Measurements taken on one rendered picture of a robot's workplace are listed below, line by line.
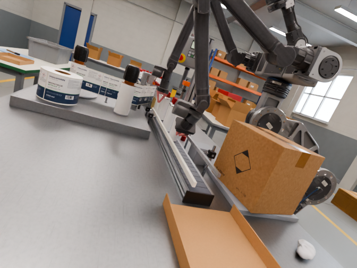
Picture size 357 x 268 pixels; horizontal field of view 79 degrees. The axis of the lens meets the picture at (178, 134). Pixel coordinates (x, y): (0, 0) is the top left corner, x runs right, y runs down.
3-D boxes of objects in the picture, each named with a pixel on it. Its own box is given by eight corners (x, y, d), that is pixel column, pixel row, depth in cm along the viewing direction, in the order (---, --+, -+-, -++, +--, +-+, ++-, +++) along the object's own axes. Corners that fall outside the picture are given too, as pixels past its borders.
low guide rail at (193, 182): (151, 109, 170) (152, 107, 169) (152, 109, 170) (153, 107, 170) (192, 186, 72) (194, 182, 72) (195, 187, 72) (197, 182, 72)
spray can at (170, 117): (161, 128, 134) (171, 96, 128) (168, 130, 135) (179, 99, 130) (162, 131, 129) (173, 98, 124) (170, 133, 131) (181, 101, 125)
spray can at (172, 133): (166, 137, 119) (178, 102, 114) (175, 139, 121) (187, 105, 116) (168, 141, 115) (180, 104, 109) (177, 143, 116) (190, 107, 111)
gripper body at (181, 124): (175, 118, 104) (181, 109, 98) (193, 124, 108) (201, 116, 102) (174, 129, 101) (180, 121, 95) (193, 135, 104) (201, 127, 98)
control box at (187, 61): (179, 64, 158) (188, 38, 153) (200, 72, 154) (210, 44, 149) (175, 62, 148) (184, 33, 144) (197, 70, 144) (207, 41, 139)
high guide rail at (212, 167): (162, 106, 171) (162, 103, 170) (163, 106, 171) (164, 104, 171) (217, 177, 73) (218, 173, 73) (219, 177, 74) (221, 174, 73)
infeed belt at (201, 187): (143, 101, 223) (144, 97, 222) (150, 103, 226) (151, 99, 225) (186, 200, 74) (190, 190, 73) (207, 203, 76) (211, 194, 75)
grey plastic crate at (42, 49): (42, 55, 319) (45, 39, 314) (71, 64, 330) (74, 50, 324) (23, 54, 264) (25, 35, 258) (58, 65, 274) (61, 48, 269)
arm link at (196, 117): (202, 119, 93) (204, 109, 96) (188, 112, 91) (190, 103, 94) (195, 127, 98) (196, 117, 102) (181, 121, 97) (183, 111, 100)
